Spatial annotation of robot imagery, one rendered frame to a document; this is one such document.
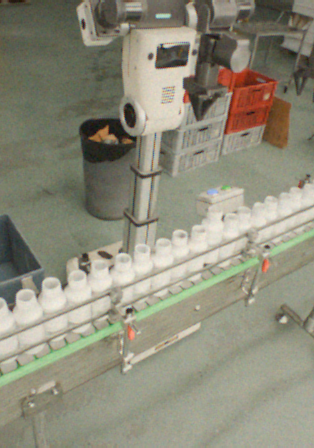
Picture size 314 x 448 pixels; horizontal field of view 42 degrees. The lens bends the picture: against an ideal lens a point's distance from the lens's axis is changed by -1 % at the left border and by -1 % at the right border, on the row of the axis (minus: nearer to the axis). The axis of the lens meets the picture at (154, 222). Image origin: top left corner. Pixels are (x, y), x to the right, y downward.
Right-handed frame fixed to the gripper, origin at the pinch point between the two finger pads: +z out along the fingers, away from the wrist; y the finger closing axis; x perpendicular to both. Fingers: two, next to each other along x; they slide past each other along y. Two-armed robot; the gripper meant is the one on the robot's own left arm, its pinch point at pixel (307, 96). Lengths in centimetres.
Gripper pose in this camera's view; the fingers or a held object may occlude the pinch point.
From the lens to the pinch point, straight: 142.2
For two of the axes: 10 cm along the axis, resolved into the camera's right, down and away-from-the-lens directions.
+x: -8.1, 2.9, -5.0
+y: -5.7, -5.4, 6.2
